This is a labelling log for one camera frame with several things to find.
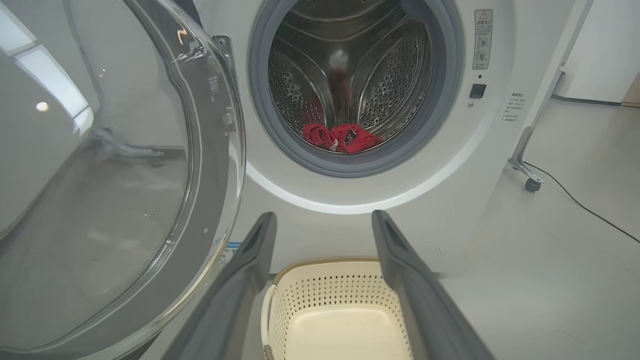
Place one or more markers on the warning sticker with triangle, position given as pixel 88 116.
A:
pixel 482 39

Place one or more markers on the grey rubber door gasket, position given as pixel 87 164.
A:
pixel 445 90

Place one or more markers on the black door latch socket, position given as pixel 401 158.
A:
pixel 477 90

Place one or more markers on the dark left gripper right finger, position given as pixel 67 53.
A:
pixel 415 300

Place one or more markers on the cream perforated laundry basket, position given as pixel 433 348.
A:
pixel 340 330

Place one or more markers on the white panel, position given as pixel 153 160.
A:
pixel 600 50

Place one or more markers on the blue energy label sticker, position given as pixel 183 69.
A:
pixel 229 254

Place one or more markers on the red garment with white stripes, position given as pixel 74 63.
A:
pixel 350 139

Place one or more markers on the metal frame leg with caster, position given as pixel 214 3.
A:
pixel 525 165

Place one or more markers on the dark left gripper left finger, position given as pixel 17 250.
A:
pixel 235 300

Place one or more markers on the round black glass washer door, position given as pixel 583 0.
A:
pixel 115 200

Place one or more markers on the stainless steel washing machine drum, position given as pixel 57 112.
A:
pixel 390 75

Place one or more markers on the white front-load washing machine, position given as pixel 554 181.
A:
pixel 475 165

